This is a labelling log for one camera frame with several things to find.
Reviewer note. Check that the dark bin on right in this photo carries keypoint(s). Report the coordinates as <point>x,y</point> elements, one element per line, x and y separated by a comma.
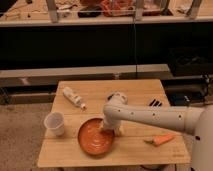
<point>190,61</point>

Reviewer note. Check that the long background shelf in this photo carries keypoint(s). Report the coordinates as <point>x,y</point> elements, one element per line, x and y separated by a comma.
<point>51,76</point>

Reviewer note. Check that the orange ceramic bowl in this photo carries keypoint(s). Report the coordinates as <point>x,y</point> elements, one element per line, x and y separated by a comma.
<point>92,140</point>

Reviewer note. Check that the white plastic cup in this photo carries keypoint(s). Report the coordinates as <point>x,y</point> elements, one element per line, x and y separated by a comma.
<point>55,123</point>

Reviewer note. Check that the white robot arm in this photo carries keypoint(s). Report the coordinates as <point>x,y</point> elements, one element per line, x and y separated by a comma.
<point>195,121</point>

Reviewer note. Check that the orange toy carrot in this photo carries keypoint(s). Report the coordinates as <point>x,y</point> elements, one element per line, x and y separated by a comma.
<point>159,140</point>

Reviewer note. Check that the black striped object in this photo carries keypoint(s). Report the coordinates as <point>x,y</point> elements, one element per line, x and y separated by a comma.
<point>156,103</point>

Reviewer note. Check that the wooden table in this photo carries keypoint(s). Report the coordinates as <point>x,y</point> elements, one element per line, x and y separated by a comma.
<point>130,149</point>

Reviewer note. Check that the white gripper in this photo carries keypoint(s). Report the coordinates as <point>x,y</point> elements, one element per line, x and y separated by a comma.
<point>110,124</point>

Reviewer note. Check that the white squeeze bottle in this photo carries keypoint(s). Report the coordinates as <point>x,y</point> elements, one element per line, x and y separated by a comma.
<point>74,98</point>

